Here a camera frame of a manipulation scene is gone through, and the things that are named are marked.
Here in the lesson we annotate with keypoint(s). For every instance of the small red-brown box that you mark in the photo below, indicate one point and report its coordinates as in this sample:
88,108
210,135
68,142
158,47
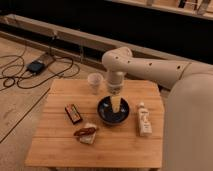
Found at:
73,113

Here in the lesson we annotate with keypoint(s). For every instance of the wooden table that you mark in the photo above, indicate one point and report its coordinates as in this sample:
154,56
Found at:
121,146

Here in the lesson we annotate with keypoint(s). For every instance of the hot dog toy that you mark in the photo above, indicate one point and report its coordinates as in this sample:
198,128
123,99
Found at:
87,133

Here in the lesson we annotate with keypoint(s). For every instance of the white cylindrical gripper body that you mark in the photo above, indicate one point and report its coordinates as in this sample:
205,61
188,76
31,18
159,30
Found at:
115,81

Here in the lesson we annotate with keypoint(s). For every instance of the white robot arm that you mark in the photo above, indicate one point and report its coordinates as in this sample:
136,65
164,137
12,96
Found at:
188,123

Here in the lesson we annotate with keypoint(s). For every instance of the white squeeze bottle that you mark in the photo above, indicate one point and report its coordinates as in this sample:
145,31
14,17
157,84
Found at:
145,127

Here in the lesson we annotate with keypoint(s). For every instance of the black power adapter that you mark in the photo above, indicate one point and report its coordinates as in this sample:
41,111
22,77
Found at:
35,67

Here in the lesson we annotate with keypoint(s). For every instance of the dark ceramic bowl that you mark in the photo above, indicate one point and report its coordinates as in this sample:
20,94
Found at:
108,115

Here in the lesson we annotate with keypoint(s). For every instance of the wooden rail frame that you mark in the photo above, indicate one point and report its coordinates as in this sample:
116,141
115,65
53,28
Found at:
82,38

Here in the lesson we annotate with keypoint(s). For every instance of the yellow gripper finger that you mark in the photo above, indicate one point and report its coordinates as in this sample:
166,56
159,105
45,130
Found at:
116,101

